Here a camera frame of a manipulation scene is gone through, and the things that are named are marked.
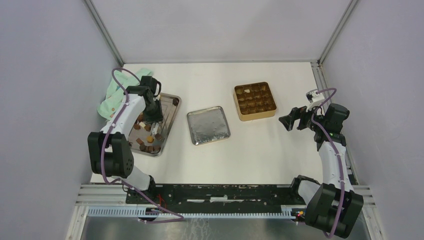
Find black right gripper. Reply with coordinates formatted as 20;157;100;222
278;101;326;132

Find gold chocolate box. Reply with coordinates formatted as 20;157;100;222
233;81;277;122

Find metal serving tongs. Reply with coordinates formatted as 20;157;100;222
150;122;161;136

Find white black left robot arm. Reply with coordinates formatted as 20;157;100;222
87;76;164;204

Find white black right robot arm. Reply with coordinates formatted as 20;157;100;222
278;103;364;239

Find dark chocolate tray corner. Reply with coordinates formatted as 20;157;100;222
172;98;179;106

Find metal chocolate tray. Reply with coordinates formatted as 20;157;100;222
127;93;182;157

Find caramel round chocolate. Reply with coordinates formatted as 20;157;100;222
146;135;155;143

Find green patterned cloth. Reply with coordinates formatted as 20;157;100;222
97;70;139;121

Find silver box lid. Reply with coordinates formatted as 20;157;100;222
186;106;231;146

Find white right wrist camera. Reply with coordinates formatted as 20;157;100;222
306;89;326;112

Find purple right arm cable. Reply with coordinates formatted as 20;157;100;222
311;87;347;239

